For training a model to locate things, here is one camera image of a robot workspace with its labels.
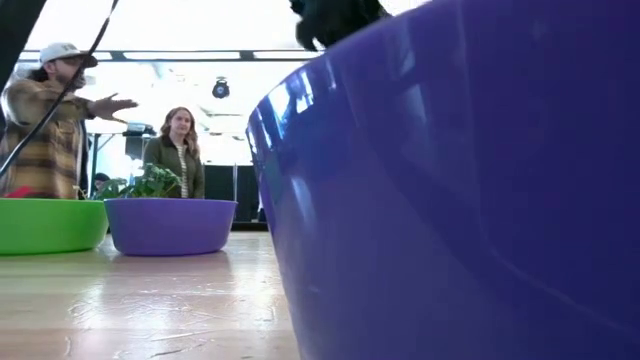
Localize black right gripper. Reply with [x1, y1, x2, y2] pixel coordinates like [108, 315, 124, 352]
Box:
[288, 0, 392, 52]

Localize large purple bowl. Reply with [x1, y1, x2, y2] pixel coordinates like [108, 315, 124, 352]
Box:
[246, 0, 640, 360]

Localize purple plastic mini bowl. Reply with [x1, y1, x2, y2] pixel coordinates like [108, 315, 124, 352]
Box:
[103, 197, 239, 258]

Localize green plastic mini bowl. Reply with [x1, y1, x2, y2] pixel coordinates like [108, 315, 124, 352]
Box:
[0, 198, 110, 257]

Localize black partition panels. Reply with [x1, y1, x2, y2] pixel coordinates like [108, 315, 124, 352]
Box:
[202, 163, 265, 224]

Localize black-legged table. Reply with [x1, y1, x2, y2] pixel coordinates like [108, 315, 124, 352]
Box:
[89, 122, 169, 166]

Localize person's hand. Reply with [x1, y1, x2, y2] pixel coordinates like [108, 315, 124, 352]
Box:
[92, 92, 140, 124]

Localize green potted plant white pot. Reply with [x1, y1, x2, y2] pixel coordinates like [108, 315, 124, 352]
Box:
[93, 163, 184, 200]

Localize red plastic piece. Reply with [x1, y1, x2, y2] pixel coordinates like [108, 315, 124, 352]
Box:
[2, 185, 39, 200]

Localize black cable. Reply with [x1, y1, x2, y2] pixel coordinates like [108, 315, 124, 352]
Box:
[0, 0, 121, 179]

